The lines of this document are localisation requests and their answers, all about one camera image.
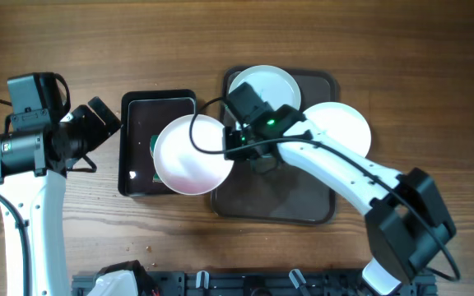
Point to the green yellow sponge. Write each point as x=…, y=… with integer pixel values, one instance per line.
x=153, y=139

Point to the large brown serving tray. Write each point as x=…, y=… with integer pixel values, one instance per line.
x=269, y=191

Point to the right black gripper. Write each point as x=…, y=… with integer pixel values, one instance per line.
x=230, y=135

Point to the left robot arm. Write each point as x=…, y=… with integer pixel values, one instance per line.
x=34, y=165

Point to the small black tray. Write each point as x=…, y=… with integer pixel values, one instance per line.
x=143, y=114

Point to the white plate top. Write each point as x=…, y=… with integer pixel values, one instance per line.
x=272, y=85

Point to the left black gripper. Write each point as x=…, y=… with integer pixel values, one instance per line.
x=99, y=131

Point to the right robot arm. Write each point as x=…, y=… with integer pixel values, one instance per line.
x=406, y=219

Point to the white plate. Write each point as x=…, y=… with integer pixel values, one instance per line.
x=181, y=158
x=272, y=85
x=342, y=123

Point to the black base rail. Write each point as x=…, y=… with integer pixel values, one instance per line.
x=324, y=283

